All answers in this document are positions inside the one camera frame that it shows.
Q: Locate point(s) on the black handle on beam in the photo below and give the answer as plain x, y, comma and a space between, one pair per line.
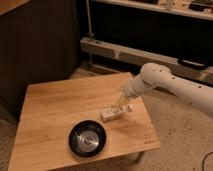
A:
193, 65

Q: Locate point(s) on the metal vertical pole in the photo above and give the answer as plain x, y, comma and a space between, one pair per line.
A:
90, 32

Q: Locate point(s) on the black ceramic bowl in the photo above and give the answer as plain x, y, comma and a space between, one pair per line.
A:
87, 138

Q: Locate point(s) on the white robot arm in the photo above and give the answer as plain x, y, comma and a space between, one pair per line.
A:
154, 75

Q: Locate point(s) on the grey metal beam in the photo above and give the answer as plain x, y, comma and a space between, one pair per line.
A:
140, 57

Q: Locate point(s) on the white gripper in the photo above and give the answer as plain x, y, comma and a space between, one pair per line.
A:
123, 101

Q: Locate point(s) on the wooden side table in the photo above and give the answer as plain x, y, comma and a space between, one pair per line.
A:
52, 109

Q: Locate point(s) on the upper wooden shelf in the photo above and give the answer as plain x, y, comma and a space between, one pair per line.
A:
176, 7

